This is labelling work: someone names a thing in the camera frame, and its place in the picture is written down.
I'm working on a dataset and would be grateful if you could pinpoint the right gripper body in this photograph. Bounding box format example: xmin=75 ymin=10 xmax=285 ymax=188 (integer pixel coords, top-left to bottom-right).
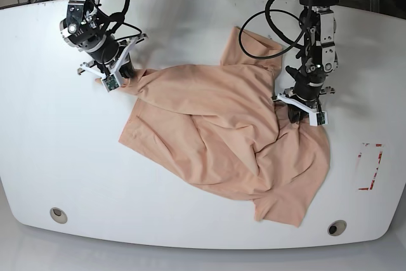
xmin=77 ymin=34 xmax=148 ymax=85

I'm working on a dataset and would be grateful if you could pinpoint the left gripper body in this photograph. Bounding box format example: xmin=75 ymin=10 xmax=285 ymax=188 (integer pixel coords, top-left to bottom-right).
xmin=272 ymin=81 xmax=336 ymax=112

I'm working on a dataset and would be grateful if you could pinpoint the peach T-shirt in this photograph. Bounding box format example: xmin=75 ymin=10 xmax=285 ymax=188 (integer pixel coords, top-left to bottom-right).
xmin=119 ymin=27 xmax=330 ymax=227

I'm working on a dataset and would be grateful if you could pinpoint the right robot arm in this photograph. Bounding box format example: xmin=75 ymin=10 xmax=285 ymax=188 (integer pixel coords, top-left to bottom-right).
xmin=60 ymin=0 xmax=148 ymax=91

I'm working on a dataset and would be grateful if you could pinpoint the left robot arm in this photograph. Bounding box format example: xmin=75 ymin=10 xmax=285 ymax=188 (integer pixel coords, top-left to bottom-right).
xmin=262 ymin=0 xmax=339 ymax=126

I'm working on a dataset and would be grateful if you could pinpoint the red tape marking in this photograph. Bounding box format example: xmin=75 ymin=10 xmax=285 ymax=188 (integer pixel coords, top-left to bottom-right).
xmin=354 ymin=143 xmax=384 ymax=191

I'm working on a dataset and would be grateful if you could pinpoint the right table grommet hole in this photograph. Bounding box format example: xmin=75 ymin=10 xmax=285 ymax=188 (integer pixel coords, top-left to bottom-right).
xmin=327 ymin=220 xmax=347 ymax=237

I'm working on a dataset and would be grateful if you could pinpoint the table grommet hole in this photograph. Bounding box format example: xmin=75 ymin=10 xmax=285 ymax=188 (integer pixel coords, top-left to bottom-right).
xmin=49 ymin=208 xmax=68 ymax=224
xmin=327 ymin=220 xmax=347 ymax=237

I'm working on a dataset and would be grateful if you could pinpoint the left table grommet hole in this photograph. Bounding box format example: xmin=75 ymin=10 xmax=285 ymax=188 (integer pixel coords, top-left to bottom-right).
xmin=49 ymin=208 xmax=68 ymax=224

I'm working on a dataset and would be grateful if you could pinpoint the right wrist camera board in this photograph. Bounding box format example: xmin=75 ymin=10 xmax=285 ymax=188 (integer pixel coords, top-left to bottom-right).
xmin=101 ymin=74 xmax=123 ymax=92

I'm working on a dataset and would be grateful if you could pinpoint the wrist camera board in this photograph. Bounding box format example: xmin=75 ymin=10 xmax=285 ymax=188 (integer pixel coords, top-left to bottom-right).
xmin=309 ymin=111 xmax=328 ymax=126
xmin=101 ymin=74 xmax=123 ymax=92

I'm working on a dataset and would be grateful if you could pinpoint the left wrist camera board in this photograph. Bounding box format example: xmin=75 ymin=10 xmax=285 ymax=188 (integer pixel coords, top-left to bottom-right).
xmin=309 ymin=111 xmax=328 ymax=126

